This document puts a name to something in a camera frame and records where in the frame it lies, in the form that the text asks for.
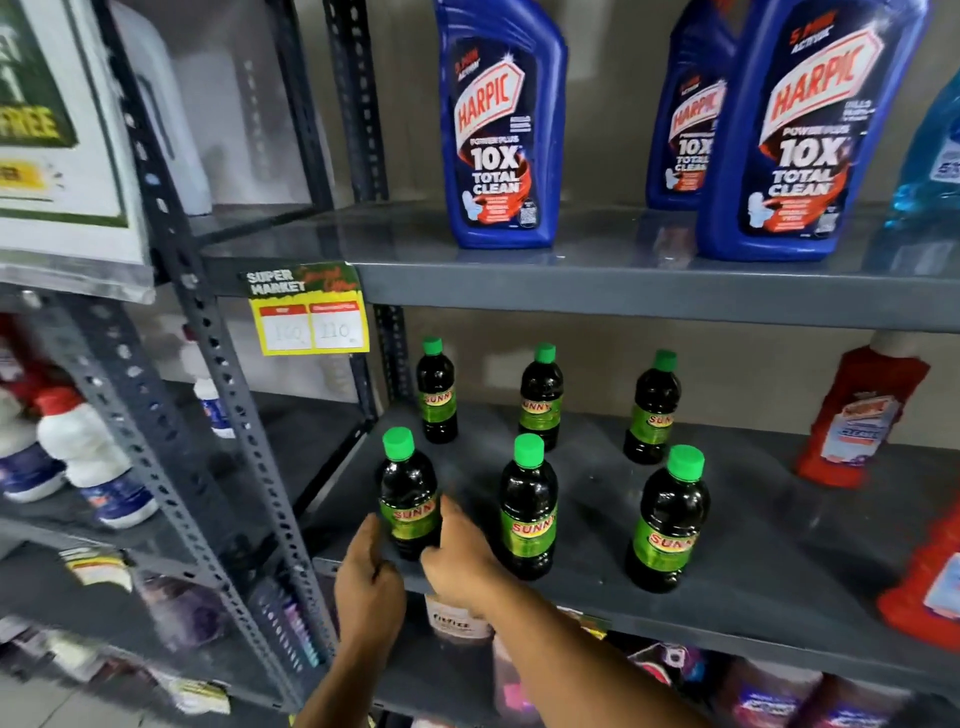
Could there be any person's left hand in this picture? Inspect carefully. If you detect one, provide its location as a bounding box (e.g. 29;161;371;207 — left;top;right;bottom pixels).
333;513;408;656

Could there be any person's right hand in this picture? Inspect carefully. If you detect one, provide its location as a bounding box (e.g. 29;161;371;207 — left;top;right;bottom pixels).
419;495;516;613

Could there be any green-capped dark cleaner bottle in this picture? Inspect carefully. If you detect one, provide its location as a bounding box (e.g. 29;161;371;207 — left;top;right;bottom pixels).
376;426;443;562

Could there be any person's left forearm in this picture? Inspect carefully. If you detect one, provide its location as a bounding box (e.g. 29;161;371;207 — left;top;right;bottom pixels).
292;637;406;728

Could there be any person's right forearm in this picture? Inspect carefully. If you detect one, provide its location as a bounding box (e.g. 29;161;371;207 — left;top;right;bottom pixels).
465;579;715;728

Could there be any group of dark liquid bottles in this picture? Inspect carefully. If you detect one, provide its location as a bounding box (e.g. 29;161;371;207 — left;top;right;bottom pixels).
414;336;712;595

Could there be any white jar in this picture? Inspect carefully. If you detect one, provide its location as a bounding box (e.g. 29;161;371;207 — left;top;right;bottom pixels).
424;594;495;644

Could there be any pink packet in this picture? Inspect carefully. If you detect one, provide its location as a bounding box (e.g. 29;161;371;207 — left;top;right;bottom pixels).
491;633;545;727

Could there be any small white bottle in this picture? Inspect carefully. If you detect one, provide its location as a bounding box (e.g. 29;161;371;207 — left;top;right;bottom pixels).
192;377;237;441

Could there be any purple packet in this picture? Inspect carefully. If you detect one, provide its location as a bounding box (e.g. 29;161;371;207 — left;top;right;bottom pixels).
137;576;228;655

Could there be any yellow shelf price tag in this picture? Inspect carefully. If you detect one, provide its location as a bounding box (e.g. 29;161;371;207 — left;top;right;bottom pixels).
240;260;372;357

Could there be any small shelf label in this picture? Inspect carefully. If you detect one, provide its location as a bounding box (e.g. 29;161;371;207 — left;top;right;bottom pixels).
148;669;232;717
59;546;134;595

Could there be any white bottle with red cap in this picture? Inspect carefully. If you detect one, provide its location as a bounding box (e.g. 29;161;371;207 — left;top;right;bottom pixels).
35;385;160;531
0;388;68;504

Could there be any grey slotted side rack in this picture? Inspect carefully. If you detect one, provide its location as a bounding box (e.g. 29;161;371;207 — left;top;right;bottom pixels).
0;285;301;710

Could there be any purple pouch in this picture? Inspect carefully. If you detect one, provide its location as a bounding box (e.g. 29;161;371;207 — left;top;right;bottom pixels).
716;658;822;728

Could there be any grey metal shelf rack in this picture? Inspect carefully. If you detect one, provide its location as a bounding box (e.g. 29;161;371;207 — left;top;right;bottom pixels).
90;0;960;728

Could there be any blue toilet cleaner bottle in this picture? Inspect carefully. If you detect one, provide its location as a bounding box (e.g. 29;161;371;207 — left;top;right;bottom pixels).
695;0;936;263
434;0;570;251
645;0;741;212

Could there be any red cleaner bottle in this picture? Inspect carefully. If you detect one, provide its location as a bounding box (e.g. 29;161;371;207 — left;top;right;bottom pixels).
876;501;960;653
795;332;932;490

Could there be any white plastic jug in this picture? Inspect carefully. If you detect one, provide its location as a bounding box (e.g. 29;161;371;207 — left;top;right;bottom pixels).
111;0;216;217

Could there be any white and green poster sign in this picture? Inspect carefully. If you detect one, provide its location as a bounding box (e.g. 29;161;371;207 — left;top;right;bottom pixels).
0;0;156;303

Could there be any light blue clear bottle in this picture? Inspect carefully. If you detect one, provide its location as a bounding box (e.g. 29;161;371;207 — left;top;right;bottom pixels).
883;71;960;235

